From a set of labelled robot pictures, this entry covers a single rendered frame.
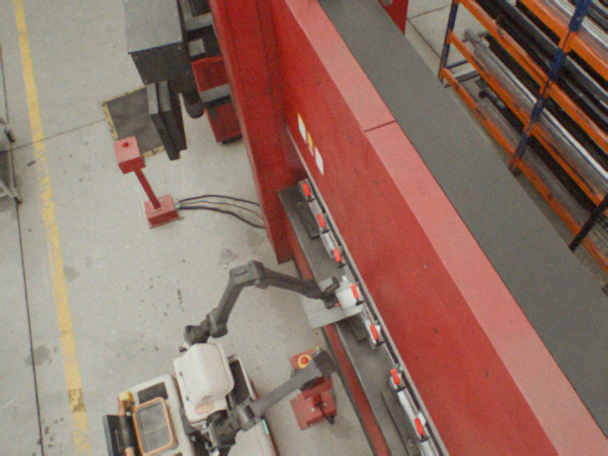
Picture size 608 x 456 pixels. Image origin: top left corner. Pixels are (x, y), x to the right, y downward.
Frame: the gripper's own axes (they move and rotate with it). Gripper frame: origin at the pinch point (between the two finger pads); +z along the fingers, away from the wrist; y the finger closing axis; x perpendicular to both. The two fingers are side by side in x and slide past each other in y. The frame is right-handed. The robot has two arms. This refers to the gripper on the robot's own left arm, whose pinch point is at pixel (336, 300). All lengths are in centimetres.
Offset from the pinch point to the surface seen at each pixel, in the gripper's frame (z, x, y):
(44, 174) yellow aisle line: 9, 201, 249
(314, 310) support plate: -4.4, 11.0, -0.6
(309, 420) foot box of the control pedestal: 66, 68, -29
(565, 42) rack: 50, -170, 83
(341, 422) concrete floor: 84, 58, -35
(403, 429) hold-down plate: 12, 0, -64
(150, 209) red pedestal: 37, 122, 164
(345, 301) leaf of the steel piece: 2.7, -3.1, -1.9
